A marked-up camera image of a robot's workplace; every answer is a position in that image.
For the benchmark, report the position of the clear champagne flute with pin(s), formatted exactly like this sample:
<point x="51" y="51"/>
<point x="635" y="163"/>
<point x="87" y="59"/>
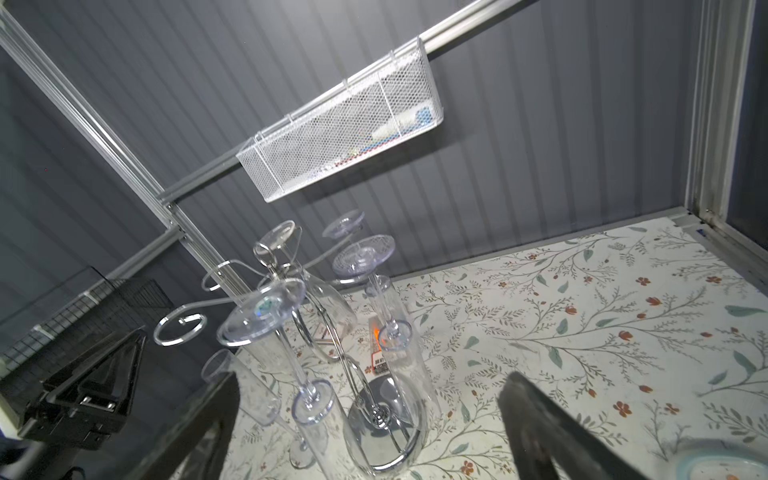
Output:
<point x="260" y="403"/>

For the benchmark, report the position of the black wire mesh basket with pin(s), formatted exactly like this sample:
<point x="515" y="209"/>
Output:
<point x="40" y="337"/>

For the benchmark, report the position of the items in white basket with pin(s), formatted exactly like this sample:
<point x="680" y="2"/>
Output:
<point x="404" y="123"/>

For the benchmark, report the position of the colourful small packet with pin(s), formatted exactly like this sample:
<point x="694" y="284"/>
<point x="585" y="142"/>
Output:
<point x="378" y="363"/>

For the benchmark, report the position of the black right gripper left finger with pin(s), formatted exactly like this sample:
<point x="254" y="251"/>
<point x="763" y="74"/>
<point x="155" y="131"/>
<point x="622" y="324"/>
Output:
<point x="197" y="445"/>

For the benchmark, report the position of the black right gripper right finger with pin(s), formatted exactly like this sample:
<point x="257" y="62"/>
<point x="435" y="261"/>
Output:
<point x="543" y="437"/>

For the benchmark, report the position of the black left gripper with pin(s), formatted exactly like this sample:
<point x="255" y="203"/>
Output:
<point x="89" y="400"/>

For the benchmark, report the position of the silver wine glass rack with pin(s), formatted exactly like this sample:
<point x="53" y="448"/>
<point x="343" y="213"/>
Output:
<point x="384" y="430"/>

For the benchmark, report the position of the white wire mesh basket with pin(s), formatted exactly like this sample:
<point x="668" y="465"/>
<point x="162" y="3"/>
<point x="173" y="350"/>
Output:
<point x="302" y="148"/>

